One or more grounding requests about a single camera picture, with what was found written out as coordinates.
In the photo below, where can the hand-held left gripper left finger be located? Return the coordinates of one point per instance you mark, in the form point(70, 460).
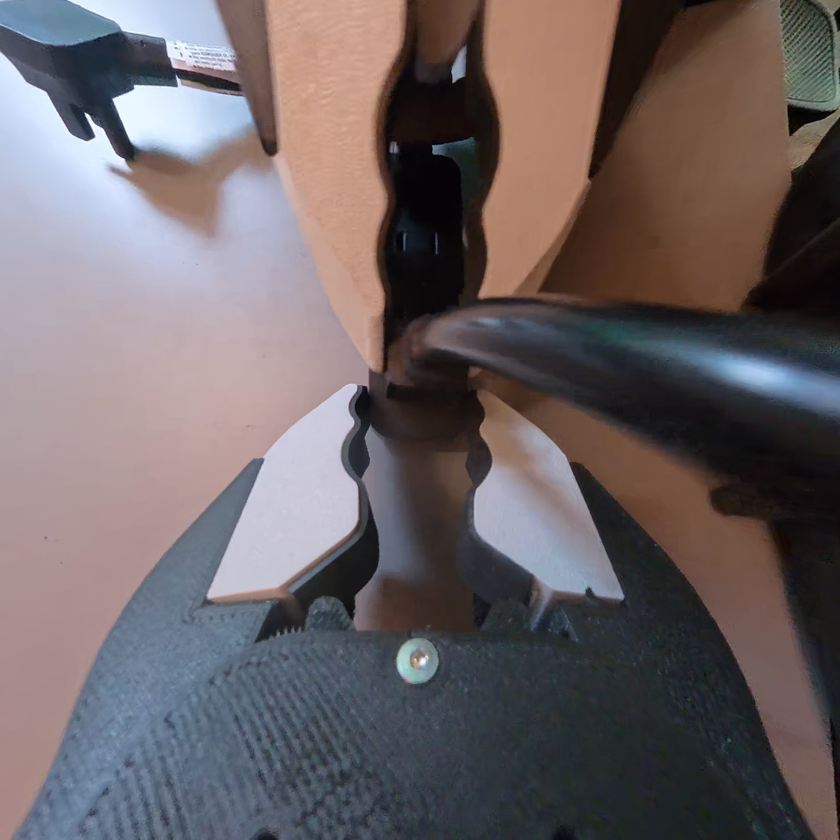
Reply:
point(295, 518)

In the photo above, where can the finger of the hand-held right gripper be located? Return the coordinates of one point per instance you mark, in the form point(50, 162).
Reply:
point(544, 131)
point(328, 131)

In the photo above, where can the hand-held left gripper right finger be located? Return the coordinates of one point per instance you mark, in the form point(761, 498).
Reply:
point(538, 518)

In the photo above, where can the black power strip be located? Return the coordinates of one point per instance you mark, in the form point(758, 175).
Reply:
point(420, 420)

